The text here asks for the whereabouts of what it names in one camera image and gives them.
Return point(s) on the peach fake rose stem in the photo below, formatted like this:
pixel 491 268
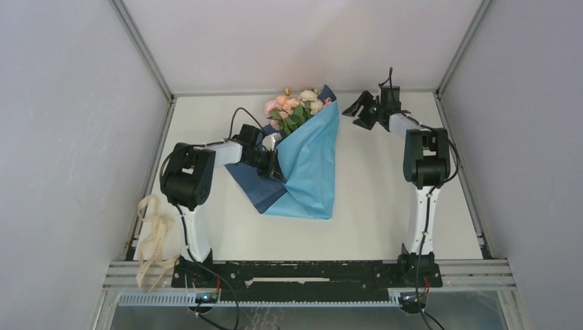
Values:
pixel 287 102

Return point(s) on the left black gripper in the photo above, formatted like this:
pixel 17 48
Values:
pixel 273 169

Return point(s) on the aluminium front frame rail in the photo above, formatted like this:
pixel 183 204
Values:
pixel 457 276

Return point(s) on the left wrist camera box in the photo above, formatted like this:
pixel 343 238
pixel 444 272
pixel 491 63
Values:
pixel 271 141

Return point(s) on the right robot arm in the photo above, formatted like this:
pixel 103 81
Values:
pixel 426 166

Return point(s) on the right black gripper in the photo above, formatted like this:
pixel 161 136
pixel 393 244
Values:
pixel 365 98

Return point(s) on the cream white fake rose stem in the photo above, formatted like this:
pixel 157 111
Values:
pixel 310 102

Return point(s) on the cream lace ribbon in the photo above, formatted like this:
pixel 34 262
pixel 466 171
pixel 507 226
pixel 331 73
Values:
pixel 150 252

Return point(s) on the white slotted cable duct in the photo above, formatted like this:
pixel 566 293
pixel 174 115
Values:
pixel 177 299

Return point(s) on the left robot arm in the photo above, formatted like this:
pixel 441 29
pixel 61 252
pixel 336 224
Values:
pixel 187 173

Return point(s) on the blue wrapping paper sheet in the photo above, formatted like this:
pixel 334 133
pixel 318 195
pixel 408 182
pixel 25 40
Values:
pixel 307 155

